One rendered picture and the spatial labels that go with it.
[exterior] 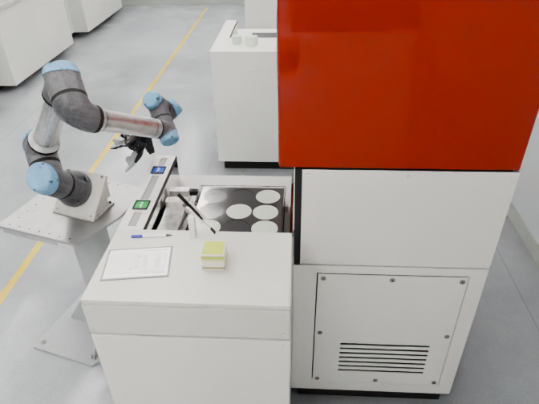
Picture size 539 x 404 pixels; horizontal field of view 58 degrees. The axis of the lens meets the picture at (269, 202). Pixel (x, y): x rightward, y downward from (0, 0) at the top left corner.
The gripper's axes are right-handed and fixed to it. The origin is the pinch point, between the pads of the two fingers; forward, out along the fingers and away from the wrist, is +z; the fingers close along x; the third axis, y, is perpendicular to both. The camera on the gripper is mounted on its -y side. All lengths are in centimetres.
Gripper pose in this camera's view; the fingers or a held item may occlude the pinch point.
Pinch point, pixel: (118, 161)
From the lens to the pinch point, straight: 216.5
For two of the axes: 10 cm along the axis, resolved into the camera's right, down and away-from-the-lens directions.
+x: 5.6, 7.0, -4.4
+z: -7.6, 6.5, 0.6
